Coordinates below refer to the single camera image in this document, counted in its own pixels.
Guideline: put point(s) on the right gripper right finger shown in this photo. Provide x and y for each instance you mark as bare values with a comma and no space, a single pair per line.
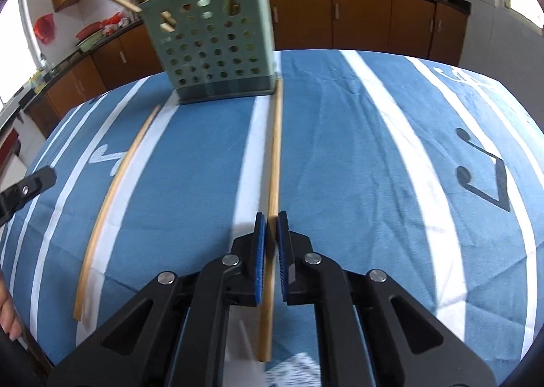
370,330

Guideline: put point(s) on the person's left hand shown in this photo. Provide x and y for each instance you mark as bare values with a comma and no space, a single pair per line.
9,320

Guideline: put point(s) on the blue striped tablecloth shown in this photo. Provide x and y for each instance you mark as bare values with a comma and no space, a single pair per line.
429,172

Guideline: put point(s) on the green basin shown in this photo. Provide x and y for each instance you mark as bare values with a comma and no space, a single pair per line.
89,42

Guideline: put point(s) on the red plastic bag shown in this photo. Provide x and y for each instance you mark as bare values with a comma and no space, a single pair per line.
44,29

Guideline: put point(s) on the red basin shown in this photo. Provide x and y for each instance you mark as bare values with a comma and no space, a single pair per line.
88,31

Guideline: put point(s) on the green perforated utensil holder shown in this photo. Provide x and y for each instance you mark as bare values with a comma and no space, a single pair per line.
213,49

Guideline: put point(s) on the brown lower cabinets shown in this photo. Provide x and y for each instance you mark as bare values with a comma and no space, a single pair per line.
432,29

